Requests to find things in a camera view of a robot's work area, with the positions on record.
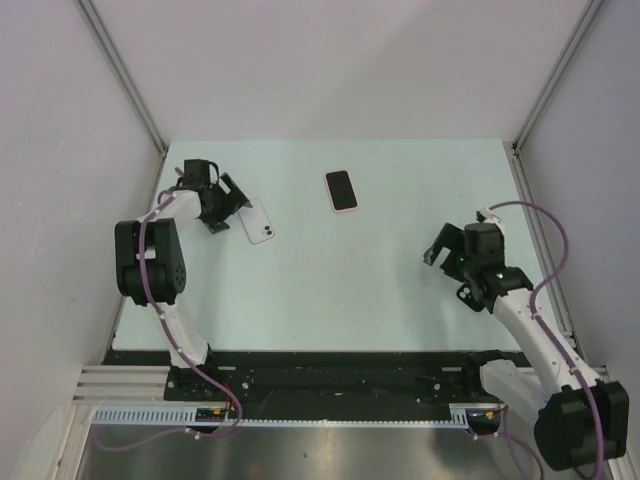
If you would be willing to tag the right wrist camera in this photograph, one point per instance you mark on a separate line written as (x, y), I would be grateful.
(486, 215)

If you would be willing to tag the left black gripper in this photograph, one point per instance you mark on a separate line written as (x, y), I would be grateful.
(234, 200)

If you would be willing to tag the left aluminium frame post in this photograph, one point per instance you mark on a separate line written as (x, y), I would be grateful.
(115, 61)

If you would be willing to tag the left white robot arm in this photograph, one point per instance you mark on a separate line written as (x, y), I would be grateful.
(150, 265)

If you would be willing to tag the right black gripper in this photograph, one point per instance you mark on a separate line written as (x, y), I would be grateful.
(449, 237)

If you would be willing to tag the right aluminium frame post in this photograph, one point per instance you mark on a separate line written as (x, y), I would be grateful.
(568, 54)

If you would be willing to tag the aluminium frame post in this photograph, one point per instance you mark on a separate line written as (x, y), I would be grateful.
(568, 54)
(115, 61)

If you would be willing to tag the white slotted cable duct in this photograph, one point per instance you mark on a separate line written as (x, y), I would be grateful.
(455, 416)

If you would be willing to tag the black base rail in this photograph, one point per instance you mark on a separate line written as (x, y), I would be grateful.
(353, 386)

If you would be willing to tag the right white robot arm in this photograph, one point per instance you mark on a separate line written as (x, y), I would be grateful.
(577, 417)

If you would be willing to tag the lilac white phone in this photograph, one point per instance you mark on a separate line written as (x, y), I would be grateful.
(256, 223)

